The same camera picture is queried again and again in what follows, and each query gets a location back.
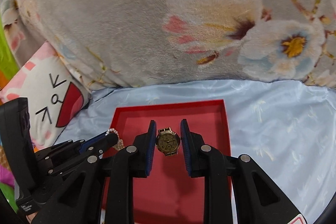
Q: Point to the gold wrist watch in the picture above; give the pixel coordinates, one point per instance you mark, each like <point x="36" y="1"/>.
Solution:
<point x="167" y="141"/>

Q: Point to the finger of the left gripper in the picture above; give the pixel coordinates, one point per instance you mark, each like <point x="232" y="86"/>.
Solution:
<point x="72" y="148"/>
<point x="61" y="163"/>

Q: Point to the pink bunny face pillow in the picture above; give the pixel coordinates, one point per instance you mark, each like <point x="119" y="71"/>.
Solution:
<point x="54" y="95"/>

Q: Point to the grey floral fleece blanket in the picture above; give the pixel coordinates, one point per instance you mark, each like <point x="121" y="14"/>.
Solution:
<point x="144" y="42"/>

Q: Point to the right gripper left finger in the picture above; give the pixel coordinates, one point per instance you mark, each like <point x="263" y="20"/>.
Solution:
<point x="79" y="198"/>

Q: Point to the red cardboard box tray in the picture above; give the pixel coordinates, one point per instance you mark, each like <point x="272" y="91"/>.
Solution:
<point x="169" y="195"/>

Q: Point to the light blue palm bedsheet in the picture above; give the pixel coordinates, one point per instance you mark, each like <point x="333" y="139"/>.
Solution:
<point x="287" y="127"/>

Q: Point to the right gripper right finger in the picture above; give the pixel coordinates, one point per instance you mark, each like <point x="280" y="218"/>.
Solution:
<point x="237" y="190"/>

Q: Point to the colourful cartoon blanket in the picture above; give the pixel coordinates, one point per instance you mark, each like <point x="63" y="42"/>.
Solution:
<point x="8" y="69"/>

